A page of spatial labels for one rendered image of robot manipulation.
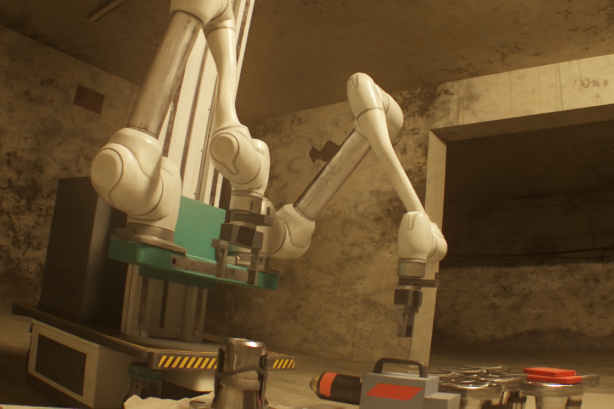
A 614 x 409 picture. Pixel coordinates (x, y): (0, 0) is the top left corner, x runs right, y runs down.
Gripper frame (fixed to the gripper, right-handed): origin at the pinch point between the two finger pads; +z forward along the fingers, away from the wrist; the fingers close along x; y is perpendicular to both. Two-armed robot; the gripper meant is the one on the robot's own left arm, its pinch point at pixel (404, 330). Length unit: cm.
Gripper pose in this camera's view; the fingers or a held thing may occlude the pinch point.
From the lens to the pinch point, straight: 171.0
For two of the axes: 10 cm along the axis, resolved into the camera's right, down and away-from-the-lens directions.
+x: -4.9, -3.0, -8.2
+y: -8.7, 0.5, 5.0
